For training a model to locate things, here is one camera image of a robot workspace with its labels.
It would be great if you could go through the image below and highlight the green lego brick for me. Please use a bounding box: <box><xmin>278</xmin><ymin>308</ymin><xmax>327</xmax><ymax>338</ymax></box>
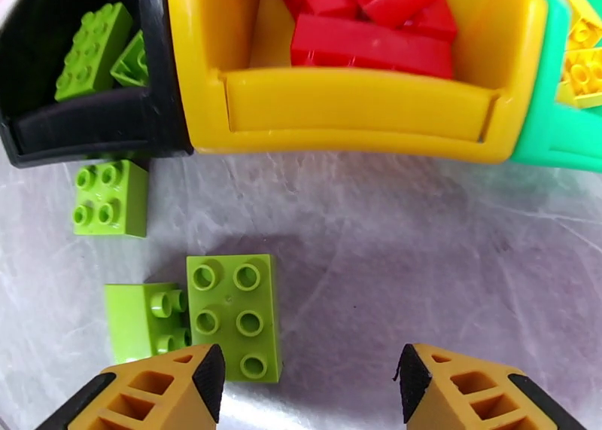
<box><xmin>110</xmin><ymin>30</ymin><xmax>151</xmax><ymax>89</ymax></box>
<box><xmin>53</xmin><ymin>2</ymin><xmax>135</xmax><ymax>103</ymax></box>
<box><xmin>185</xmin><ymin>254</ymin><xmax>285</xmax><ymax>384</ymax></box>
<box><xmin>103</xmin><ymin>282</ymin><xmax>193</xmax><ymax>365</ymax></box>
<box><xmin>72</xmin><ymin>158</ymin><xmax>150</xmax><ymax>239</ymax></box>

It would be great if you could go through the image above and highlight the yellow plastic bin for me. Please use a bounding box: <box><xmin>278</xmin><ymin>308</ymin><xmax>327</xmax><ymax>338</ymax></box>
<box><xmin>165</xmin><ymin>0</ymin><xmax>550</xmax><ymax>164</ymax></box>

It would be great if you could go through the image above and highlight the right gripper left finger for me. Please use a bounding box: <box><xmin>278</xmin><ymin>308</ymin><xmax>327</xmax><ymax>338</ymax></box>
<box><xmin>35</xmin><ymin>343</ymin><xmax>227</xmax><ymax>430</ymax></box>

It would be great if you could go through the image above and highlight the yellow lego brick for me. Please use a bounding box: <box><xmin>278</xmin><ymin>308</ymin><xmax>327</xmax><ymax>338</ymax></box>
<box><xmin>564</xmin><ymin>0</ymin><xmax>602</xmax><ymax>52</ymax></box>
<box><xmin>556</xmin><ymin>47</ymin><xmax>602</xmax><ymax>111</ymax></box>

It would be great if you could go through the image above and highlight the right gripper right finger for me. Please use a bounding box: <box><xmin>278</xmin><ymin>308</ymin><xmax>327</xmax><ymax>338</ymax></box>
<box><xmin>393</xmin><ymin>342</ymin><xmax>590</xmax><ymax>430</ymax></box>

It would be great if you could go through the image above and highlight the green plastic bin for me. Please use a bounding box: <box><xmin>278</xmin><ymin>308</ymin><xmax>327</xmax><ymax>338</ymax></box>
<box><xmin>509</xmin><ymin>0</ymin><xmax>602</xmax><ymax>174</ymax></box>

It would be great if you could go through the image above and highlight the black plastic bin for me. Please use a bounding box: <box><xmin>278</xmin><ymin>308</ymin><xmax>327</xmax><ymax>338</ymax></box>
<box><xmin>0</xmin><ymin>0</ymin><xmax>195</xmax><ymax>170</ymax></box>

